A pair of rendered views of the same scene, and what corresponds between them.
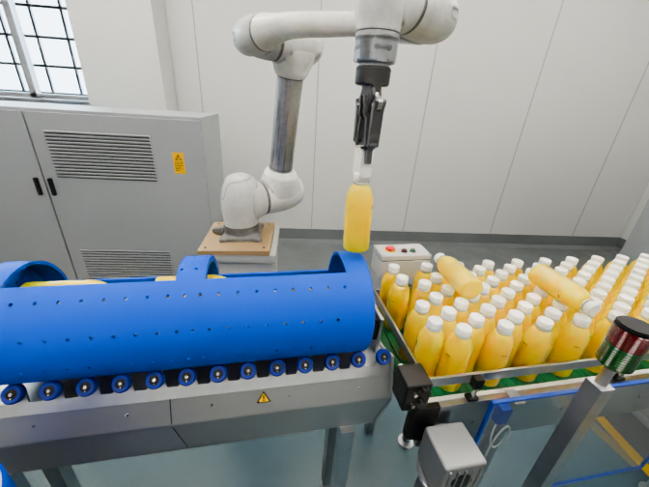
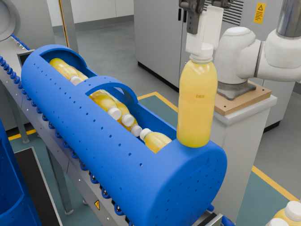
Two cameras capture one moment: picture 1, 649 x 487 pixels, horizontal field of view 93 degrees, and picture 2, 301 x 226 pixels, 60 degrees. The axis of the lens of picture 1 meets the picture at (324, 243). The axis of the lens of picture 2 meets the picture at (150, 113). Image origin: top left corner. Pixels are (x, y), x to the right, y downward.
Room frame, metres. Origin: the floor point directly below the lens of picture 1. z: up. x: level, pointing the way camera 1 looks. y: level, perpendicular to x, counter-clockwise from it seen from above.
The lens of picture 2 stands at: (0.48, -0.44, 1.61)
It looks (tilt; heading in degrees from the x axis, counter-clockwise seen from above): 34 degrees down; 64
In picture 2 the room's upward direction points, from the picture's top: straight up
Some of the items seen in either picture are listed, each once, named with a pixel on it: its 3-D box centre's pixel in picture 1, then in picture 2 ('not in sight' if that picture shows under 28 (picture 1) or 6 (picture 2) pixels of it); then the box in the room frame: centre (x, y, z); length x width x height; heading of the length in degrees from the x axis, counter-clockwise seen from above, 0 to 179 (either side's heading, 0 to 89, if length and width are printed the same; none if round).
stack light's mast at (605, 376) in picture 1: (617, 355); not in sight; (0.49, -0.62, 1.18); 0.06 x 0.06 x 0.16
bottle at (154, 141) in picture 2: not in sight; (167, 152); (0.77, 0.04, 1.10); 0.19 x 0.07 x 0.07; 102
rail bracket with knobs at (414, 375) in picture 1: (410, 386); not in sight; (0.58, -0.25, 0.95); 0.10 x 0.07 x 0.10; 12
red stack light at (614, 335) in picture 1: (630, 336); not in sight; (0.49, -0.62, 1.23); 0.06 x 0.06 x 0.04
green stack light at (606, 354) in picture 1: (619, 353); not in sight; (0.49, -0.62, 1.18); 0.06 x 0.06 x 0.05
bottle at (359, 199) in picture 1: (358, 214); (196, 100); (0.76, -0.08, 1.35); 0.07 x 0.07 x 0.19
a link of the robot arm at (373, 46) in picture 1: (375, 50); not in sight; (0.76, -0.08, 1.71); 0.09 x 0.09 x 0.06
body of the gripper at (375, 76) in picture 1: (371, 89); not in sight; (0.76, -0.08, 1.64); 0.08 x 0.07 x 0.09; 14
